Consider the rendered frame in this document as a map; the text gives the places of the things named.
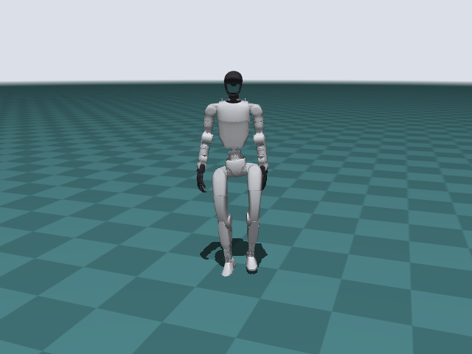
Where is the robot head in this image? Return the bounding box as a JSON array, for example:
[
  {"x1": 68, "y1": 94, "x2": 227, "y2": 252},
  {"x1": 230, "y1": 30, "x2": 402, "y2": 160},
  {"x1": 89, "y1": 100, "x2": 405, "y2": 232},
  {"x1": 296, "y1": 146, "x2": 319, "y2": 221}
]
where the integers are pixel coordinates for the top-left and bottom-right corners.
[{"x1": 224, "y1": 71, "x2": 243, "y2": 103}]

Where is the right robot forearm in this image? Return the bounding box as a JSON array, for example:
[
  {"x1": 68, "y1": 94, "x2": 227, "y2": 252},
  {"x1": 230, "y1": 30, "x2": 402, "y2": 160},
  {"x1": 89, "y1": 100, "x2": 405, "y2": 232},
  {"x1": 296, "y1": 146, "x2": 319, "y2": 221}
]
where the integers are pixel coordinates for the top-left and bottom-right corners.
[{"x1": 197, "y1": 133, "x2": 210, "y2": 169}]

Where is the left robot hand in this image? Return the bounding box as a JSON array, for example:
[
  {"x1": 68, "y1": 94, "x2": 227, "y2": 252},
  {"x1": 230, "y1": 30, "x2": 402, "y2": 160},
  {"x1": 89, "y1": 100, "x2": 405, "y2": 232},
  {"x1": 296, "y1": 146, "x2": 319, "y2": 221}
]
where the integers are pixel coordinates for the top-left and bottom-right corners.
[{"x1": 260, "y1": 165, "x2": 268, "y2": 190}]

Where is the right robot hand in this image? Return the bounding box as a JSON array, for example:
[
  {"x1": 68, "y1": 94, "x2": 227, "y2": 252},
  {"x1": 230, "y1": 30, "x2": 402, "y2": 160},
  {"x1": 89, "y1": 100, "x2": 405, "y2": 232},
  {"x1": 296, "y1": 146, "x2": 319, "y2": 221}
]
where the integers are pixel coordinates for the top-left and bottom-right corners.
[{"x1": 196, "y1": 164, "x2": 206, "y2": 192}]

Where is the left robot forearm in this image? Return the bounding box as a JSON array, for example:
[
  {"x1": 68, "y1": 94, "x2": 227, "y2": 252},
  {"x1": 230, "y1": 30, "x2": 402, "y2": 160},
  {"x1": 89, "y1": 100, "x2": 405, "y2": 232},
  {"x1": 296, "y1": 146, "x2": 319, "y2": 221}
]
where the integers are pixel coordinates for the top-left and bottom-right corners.
[{"x1": 256, "y1": 134, "x2": 268, "y2": 171}]

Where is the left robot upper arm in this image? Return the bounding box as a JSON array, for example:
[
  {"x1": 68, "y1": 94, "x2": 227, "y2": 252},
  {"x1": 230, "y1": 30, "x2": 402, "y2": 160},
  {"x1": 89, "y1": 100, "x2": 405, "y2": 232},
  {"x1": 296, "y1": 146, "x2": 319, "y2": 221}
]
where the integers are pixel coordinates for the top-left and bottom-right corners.
[{"x1": 249, "y1": 103, "x2": 264, "y2": 145}]

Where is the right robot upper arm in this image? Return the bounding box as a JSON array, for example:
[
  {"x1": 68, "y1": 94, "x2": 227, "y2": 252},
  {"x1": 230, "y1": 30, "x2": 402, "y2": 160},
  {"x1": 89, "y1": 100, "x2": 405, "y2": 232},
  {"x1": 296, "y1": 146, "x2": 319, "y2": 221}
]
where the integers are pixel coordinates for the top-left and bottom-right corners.
[{"x1": 202, "y1": 103, "x2": 218, "y2": 144}]

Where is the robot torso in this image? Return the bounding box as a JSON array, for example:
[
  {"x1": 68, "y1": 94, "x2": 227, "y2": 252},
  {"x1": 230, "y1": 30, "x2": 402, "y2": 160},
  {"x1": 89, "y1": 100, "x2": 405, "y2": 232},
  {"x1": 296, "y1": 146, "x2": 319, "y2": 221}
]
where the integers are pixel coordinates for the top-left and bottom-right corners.
[{"x1": 217, "y1": 98, "x2": 250, "y2": 177}]

